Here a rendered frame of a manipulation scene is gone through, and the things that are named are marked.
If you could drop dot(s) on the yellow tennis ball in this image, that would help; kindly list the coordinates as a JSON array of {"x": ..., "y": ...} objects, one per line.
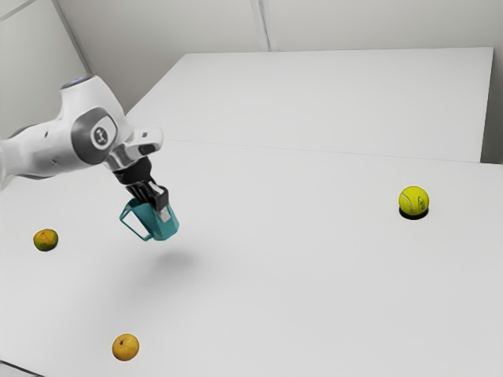
[{"x": 413, "y": 200}]

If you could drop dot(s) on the yellow-orange round fruit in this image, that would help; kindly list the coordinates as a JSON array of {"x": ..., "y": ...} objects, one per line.
[{"x": 125, "y": 347}]

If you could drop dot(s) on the teal faceted mug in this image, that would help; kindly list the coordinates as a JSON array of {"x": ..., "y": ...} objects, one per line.
[{"x": 154, "y": 222}]

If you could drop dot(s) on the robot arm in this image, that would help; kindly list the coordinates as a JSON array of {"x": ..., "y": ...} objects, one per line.
[{"x": 43, "y": 145}]

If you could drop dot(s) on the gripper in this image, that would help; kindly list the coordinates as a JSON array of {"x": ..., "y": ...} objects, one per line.
[{"x": 135, "y": 176}]

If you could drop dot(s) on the green-orange mandarin fruit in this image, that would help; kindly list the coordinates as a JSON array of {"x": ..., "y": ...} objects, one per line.
[{"x": 45, "y": 239}]

